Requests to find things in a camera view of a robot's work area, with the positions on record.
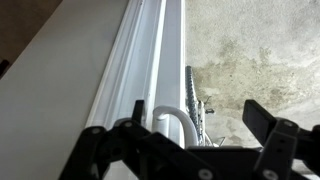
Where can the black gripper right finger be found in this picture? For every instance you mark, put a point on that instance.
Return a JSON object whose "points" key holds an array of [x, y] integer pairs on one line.
{"points": [[276, 143]]}

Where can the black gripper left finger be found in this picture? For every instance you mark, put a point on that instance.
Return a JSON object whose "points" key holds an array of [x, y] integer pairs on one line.
{"points": [[110, 146]]}

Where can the white sliding glass door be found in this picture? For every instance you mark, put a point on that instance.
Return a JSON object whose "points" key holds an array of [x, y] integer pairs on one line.
{"points": [[166, 66]]}

